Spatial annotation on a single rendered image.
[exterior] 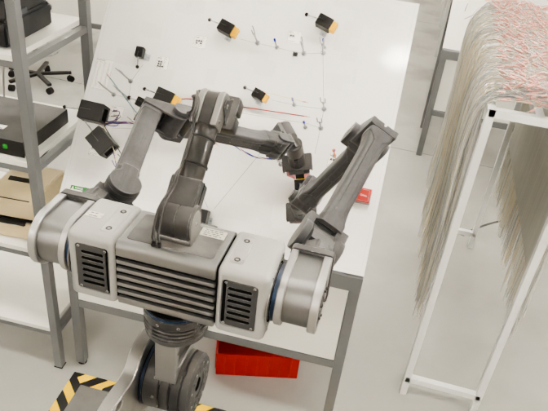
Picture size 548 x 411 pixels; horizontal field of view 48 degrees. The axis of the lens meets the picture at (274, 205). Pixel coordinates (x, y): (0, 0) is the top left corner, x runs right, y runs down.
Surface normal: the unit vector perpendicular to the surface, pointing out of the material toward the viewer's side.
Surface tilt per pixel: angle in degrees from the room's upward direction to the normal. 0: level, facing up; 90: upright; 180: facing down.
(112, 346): 0
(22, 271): 0
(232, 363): 90
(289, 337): 90
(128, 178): 28
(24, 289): 0
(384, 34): 52
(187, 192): 44
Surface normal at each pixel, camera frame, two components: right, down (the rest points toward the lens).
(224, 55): -0.11, -0.11
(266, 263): 0.10, -0.84
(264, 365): 0.02, 0.55
